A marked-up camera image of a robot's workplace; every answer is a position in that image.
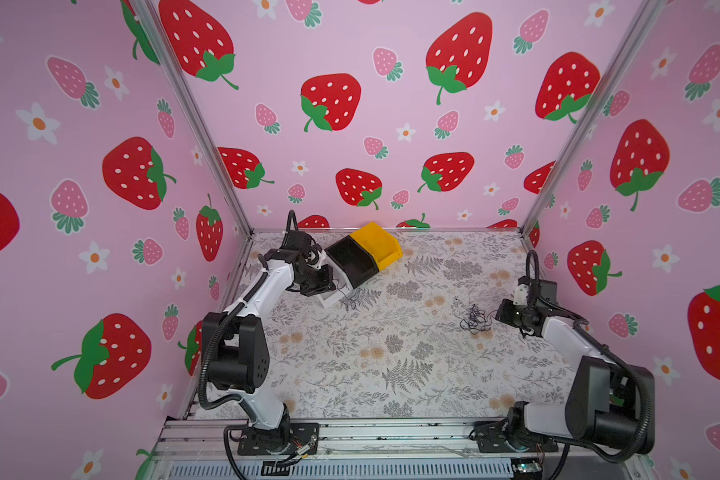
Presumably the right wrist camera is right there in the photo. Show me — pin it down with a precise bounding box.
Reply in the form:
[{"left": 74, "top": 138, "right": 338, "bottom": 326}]
[{"left": 512, "top": 280, "right": 558, "bottom": 307}]

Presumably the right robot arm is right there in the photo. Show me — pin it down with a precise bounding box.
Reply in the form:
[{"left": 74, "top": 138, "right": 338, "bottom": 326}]
[{"left": 496, "top": 251, "right": 655, "bottom": 463}]

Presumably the white plastic bin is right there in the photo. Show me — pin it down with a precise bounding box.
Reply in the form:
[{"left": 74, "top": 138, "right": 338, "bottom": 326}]
[{"left": 316, "top": 280, "right": 356, "bottom": 309}]

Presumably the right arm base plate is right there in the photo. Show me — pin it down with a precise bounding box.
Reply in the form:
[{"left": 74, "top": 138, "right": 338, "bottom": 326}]
[{"left": 468, "top": 419, "right": 559, "bottom": 453}]

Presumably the aluminium frame rail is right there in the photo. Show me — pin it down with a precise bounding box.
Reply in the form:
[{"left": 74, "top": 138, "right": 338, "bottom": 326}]
[{"left": 146, "top": 416, "right": 655, "bottom": 480}]

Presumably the black cable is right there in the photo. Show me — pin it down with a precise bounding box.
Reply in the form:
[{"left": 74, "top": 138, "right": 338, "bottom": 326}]
[{"left": 338, "top": 286, "right": 367, "bottom": 311}]

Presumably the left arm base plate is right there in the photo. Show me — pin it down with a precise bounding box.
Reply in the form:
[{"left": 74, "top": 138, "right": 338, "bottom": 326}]
[{"left": 237, "top": 422, "right": 320, "bottom": 456}]

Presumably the yellow plastic bin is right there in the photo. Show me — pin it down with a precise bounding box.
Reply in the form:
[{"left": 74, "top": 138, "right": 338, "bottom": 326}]
[{"left": 350, "top": 222, "right": 403, "bottom": 271}]

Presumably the black plastic bin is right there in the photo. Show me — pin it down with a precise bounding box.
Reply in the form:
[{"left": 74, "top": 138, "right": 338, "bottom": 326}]
[{"left": 326, "top": 236, "right": 379, "bottom": 289}]

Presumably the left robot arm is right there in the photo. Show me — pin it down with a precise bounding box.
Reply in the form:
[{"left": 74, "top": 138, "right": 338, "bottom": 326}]
[{"left": 197, "top": 211, "right": 336, "bottom": 431}]

